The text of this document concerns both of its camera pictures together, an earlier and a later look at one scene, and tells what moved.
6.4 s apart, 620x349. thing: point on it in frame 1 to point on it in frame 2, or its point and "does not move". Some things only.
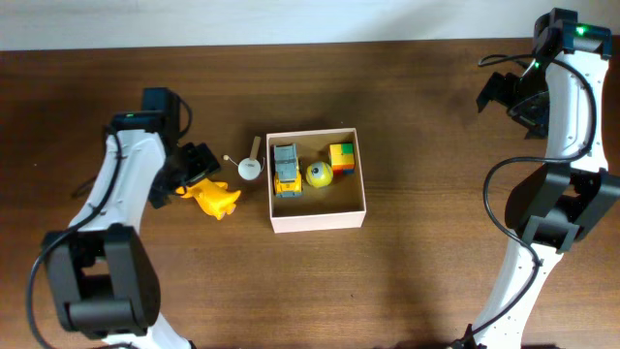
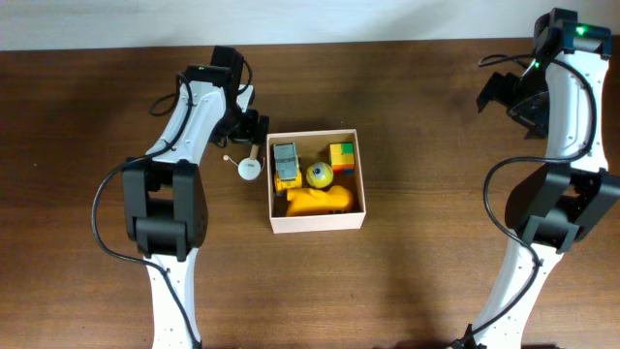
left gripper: [205, 163] to [252, 135]
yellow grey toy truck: [288, 171] does not move
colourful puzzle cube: [342, 156] does not move
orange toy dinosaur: [214, 197] to [306, 202]
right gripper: [496, 88] does not move
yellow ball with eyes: [319, 174] does not move
